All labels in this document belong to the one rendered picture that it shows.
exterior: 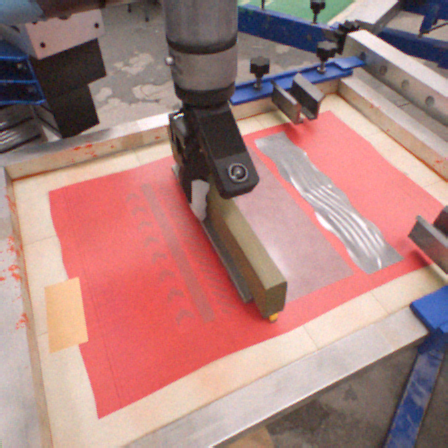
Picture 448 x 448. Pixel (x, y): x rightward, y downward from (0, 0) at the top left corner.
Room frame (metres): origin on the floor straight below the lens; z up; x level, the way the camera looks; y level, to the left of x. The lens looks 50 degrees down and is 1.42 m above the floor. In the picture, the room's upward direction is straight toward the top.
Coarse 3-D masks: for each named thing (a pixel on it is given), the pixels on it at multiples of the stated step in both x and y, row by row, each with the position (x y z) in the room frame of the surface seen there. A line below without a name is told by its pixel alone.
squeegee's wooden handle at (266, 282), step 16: (176, 160) 0.52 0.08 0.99; (208, 176) 0.41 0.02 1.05; (208, 192) 0.38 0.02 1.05; (208, 208) 0.38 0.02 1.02; (224, 208) 0.35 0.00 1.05; (224, 224) 0.32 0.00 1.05; (240, 224) 0.32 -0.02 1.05; (224, 240) 0.33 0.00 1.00; (240, 240) 0.29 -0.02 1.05; (256, 240) 0.29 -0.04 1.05; (240, 256) 0.28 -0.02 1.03; (256, 256) 0.26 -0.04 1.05; (240, 272) 0.28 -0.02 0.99; (256, 272) 0.24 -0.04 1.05; (272, 272) 0.24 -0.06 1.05; (256, 288) 0.24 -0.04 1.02; (272, 288) 0.22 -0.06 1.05; (256, 304) 0.24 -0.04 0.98; (272, 304) 0.22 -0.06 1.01
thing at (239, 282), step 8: (176, 168) 0.50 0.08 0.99; (176, 176) 0.49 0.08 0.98; (208, 224) 0.37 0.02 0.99; (208, 232) 0.36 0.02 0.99; (216, 232) 0.36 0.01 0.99; (216, 240) 0.34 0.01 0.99; (216, 248) 0.33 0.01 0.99; (224, 248) 0.33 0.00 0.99; (224, 256) 0.31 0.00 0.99; (224, 264) 0.30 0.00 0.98; (232, 264) 0.30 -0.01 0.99; (232, 272) 0.29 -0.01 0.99; (232, 280) 0.28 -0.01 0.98; (240, 280) 0.27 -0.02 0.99; (240, 288) 0.26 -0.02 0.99; (248, 288) 0.26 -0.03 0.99; (248, 296) 0.25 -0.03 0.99
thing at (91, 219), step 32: (288, 128) 0.67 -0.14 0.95; (320, 128) 0.67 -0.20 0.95; (160, 160) 0.57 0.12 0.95; (256, 160) 0.57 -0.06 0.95; (320, 160) 0.57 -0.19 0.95; (352, 160) 0.56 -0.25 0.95; (384, 160) 0.56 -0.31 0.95; (64, 192) 0.48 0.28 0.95; (96, 192) 0.48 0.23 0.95; (256, 192) 0.48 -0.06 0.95; (288, 192) 0.48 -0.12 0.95; (64, 224) 0.40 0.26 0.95; (96, 224) 0.40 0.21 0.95; (128, 224) 0.40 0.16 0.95; (64, 256) 0.34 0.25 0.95; (96, 256) 0.34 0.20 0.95; (128, 256) 0.34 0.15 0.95
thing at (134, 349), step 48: (384, 192) 0.48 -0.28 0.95; (288, 240) 0.37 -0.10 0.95; (336, 240) 0.37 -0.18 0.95; (96, 288) 0.28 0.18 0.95; (144, 288) 0.28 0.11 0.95; (288, 288) 0.28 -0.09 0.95; (336, 288) 0.28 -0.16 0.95; (96, 336) 0.21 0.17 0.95; (144, 336) 0.21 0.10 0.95; (192, 336) 0.21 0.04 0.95; (240, 336) 0.21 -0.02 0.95; (96, 384) 0.15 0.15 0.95; (144, 384) 0.15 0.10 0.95
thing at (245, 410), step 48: (48, 144) 0.57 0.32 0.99; (96, 144) 0.57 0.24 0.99; (144, 144) 0.61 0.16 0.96; (432, 144) 0.56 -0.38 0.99; (0, 192) 0.44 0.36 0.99; (0, 240) 0.34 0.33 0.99; (0, 288) 0.26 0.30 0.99; (0, 336) 0.19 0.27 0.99; (384, 336) 0.19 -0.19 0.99; (0, 384) 0.14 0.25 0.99; (288, 384) 0.14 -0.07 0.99; (336, 384) 0.14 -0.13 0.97; (0, 432) 0.09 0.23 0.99; (48, 432) 0.09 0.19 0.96; (192, 432) 0.09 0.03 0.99; (240, 432) 0.09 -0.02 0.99
